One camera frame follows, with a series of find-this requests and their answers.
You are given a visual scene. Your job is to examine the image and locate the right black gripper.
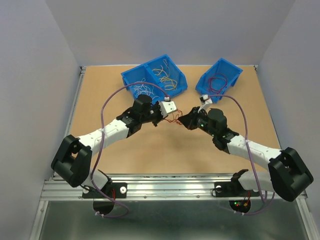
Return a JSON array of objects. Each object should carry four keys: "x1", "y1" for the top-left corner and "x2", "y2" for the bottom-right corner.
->
[{"x1": 176, "y1": 106, "x2": 217, "y2": 137}]

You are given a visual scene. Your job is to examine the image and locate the white wires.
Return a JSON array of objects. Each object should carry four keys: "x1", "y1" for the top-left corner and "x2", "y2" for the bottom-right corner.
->
[{"x1": 131, "y1": 76, "x2": 161, "y2": 101}]

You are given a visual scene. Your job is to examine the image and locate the yellow wires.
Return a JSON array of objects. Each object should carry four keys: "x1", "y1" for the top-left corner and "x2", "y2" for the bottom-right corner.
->
[{"x1": 152, "y1": 58, "x2": 179, "y2": 91}]

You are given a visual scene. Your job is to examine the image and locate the red wires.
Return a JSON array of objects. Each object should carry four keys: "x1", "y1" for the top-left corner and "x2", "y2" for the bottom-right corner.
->
[{"x1": 161, "y1": 72, "x2": 229, "y2": 125}]

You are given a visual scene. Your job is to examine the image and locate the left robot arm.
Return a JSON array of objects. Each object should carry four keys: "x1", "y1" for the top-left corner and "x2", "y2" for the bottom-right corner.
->
[{"x1": 51, "y1": 94, "x2": 177, "y2": 197}]

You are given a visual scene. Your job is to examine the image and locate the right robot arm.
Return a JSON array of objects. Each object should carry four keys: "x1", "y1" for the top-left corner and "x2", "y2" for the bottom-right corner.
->
[{"x1": 178, "y1": 107, "x2": 314, "y2": 202}]

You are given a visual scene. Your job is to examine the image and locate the large divided blue bin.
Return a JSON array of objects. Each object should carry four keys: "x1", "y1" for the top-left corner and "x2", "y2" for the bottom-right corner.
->
[{"x1": 121, "y1": 54, "x2": 188, "y2": 103}]

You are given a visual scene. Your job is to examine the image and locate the small blue bin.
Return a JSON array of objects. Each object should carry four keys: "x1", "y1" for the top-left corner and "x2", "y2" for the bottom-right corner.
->
[{"x1": 195, "y1": 58, "x2": 243, "y2": 96}]

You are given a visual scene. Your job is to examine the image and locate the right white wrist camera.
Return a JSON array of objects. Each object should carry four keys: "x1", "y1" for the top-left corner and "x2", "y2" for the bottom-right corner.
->
[{"x1": 197, "y1": 94, "x2": 213, "y2": 113}]

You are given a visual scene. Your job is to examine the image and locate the aluminium mounting rail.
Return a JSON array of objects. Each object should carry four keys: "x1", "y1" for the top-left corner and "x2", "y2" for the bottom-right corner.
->
[{"x1": 41, "y1": 173, "x2": 308, "y2": 201}]

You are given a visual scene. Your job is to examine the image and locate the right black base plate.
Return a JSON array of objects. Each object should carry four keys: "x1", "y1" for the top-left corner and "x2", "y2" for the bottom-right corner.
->
[{"x1": 211, "y1": 181, "x2": 260, "y2": 198}]

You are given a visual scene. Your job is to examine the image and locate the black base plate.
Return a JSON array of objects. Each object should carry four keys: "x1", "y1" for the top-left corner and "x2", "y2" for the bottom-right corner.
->
[
  {"x1": 82, "y1": 182, "x2": 128, "y2": 200},
  {"x1": 211, "y1": 181, "x2": 260, "y2": 198}
]

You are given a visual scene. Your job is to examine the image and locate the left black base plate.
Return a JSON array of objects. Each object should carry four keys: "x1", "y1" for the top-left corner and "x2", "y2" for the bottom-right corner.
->
[{"x1": 82, "y1": 182, "x2": 128, "y2": 200}]

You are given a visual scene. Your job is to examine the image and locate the left aluminium side rail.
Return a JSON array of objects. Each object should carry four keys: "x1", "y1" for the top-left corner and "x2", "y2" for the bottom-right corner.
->
[{"x1": 29, "y1": 66, "x2": 87, "y2": 240}]

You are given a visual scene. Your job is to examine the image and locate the aluminium side rail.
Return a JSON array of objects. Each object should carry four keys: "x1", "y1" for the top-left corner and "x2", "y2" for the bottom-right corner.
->
[
  {"x1": 29, "y1": 66, "x2": 87, "y2": 240},
  {"x1": 252, "y1": 65, "x2": 313, "y2": 240}
]

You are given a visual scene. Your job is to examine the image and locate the right aluminium side rail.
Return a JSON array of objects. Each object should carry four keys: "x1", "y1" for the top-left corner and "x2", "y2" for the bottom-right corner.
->
[{"x1": 252, "y1": 65, "x2": 313, "y2": 240}]

